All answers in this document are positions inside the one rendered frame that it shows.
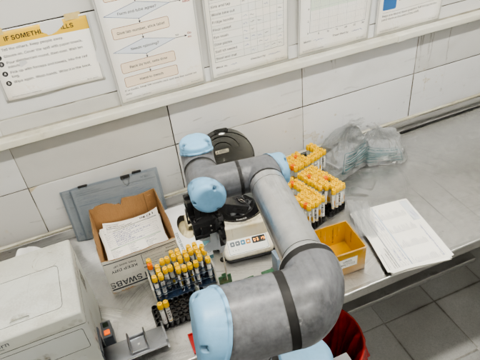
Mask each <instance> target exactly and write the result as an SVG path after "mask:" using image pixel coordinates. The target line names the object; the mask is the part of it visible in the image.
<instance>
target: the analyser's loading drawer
mask: <svg viewBox="0 0 480 360"><path fill-rule="evenodd" d="M160 322H161V326H158V327H156V328H154V329H151V330H148V331H144V327H142V330H143V331H142V332H140V333H138V334H135V335H133V336H130V337H129V336H128V334H127V333H126V339H125V340H123V341H120V342H118V343H115V344H112V345H110V346H107V347H105V348H103V350H104V357H105V359H106V360H131V359H134V358H136V357H138V356H141V355H143V354H146V353H149V352H150V351H153V350H156V349H159V348H161V347H163V346H166V345H168V347H171V346H170V343H169V340H168V337H167V335H166V331H165V328H164V325H163V322H162V321H160ZM138 343H140V345H138Z"/></svg>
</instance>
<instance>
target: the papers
mask: <svg viewBox="0 0 480 360"><path fill-rule="evenodd" d="M373 210H374V217H375V221H376V226H377V228H378V230H379V233H380V234H379V235H378V236H377V237H378V238H372V239H371V238H370V236H366V237H367V239H368V240H369V241H370V243H371V245H372V246H373V248H374V250H375V252H376V253H377V255H378V257H379V258H380V260H381V262H382V264H383V265H384V267H385V269H386V270H387V272H388V273H389V272H390V273H391V275H394V274H400V273H403V272H406V271H411V270H414V269H419V268H422V267H425V266H430V265H433V264H437V263H441V262H444V261H449V260H452V257H451V256H453V255H454V254H453V253H452V252H451V251H450V249H449V248H448V247H447V246H446V244H445V243H444V242H443V241H442V240H441V239H440V238H439V237H438V235H437V234H436V233H435V232H434V230H433V229H432V228H431V227H430V226H429V225H428V224H427V222H426V221H425V220H424V219H423V218H422V216H421V215H420V214H419V213H418V211H417V210H416V209H415V208H414V207H413V206H412V205H411V204H410V203H409V201H408V200H407V199H401V200H398V201H393V202H389V203H386V204H381V205H378V206H373Z"/></svg>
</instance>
